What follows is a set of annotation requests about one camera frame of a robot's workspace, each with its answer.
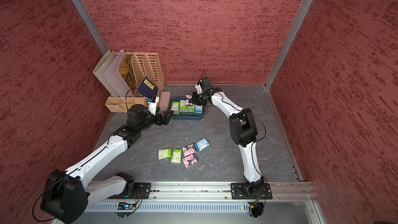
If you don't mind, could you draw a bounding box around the green tissue pack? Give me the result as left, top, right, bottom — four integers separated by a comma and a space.
179, 100, 188, 113
187, 105, 195, 113
170, 101, 180, 115
158, 148, 172, 160
171, 149, 182, 163

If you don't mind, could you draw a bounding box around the dark blue booklet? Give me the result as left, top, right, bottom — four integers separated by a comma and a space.
136, 77, 159, 98

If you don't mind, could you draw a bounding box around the beige folder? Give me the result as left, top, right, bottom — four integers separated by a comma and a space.
92, 49, 120, 97

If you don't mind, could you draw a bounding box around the pink tissue pack bottom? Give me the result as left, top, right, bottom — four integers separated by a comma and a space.
182, 153, 198, 168

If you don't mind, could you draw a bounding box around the pink pencil case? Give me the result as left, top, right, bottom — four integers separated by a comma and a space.
159, 91, 171, 111

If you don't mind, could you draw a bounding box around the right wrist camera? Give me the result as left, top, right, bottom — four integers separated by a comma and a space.
195, 77, 214, 94

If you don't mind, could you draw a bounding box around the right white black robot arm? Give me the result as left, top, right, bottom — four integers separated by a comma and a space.
190, 90, 267, 199

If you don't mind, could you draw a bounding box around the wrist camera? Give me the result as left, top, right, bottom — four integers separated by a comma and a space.
195, 77, 214, 94
125, 104, 159, 131

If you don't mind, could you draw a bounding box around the gold patterned book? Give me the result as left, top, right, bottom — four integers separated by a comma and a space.
119, 54, 136, 88

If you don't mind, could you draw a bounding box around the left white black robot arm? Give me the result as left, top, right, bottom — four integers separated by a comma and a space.
36, 104, 173, 224

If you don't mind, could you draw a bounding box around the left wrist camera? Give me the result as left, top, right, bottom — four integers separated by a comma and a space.
125, 104, 159, 131

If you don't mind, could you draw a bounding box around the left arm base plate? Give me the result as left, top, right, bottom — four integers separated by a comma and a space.
108, 182, 151, 200

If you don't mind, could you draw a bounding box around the aluminium front rail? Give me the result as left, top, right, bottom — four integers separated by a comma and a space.
88, 181, 318, 206

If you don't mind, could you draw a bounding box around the blue tissue pack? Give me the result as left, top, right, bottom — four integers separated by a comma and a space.
195, 105, 203, 114
194, 138, 209, 152

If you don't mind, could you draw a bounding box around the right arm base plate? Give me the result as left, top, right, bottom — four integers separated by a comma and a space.
230, 183, 273, 200

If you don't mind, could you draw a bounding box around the lilac folder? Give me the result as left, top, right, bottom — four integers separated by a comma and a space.
102, 49, 132, 97

